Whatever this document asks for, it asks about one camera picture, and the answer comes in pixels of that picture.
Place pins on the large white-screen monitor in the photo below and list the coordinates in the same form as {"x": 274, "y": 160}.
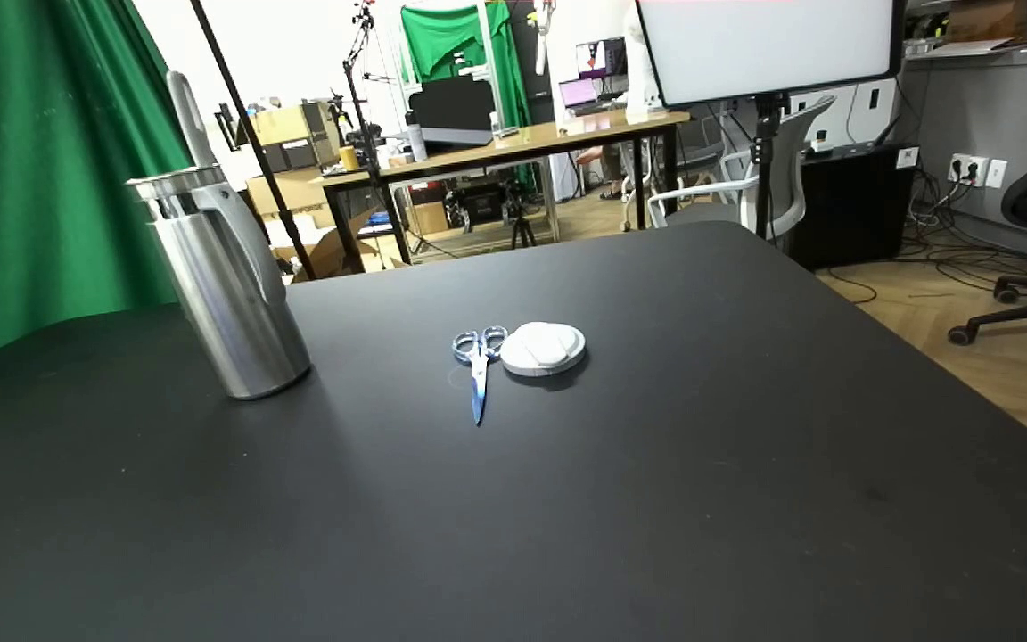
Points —
{"x": 765, "y": 47}

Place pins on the black monitor stand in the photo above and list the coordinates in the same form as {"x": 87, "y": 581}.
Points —
{"x": 767, "y": 165}

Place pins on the thin black pole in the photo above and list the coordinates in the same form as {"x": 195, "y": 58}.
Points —
{"x": 253, "y": 145}

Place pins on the silver metal jar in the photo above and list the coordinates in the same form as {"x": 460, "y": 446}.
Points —
{"x": 233, "y": 309}

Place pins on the black background chair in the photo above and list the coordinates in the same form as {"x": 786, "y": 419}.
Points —
{"x": 451, "y": 103}

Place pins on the black cabinet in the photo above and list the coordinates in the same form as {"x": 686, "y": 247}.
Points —
{"x": 845, "y": 202}

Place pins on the green hanging cloth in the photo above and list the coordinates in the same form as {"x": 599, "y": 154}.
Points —
{"x": 444, "y": 41}

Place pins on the white round disc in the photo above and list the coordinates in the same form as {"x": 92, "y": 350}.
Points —
{"x": 542, "y": 348}

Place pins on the white wall socket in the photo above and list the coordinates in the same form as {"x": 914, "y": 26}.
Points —
{"x": 998, "y": 172}
{"x": 969, "y": 167}

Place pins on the green curtain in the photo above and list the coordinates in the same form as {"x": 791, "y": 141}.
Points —
{"x": 26, "y": 154}

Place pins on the wooden shelf cabinet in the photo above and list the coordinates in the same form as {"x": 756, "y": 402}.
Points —
{"x": 295, "y": 190}

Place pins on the white equipment column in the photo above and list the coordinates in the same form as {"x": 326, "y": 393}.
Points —
{"x": 605, "y": 41}

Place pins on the grey white chair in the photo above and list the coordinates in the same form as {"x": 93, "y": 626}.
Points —
{"x": 796, "y": 180}

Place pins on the wooden desk with black legs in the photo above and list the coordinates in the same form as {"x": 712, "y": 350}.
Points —
{"x": 536, "y": 136}

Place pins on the small black tripod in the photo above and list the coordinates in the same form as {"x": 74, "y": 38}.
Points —
{"x": 521, "y": 221}

